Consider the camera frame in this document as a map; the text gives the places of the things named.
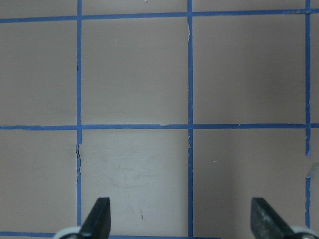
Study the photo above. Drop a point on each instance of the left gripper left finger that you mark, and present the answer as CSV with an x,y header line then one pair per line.
x,y
96,225

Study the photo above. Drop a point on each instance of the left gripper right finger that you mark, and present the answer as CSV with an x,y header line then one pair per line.
x,y
266,223

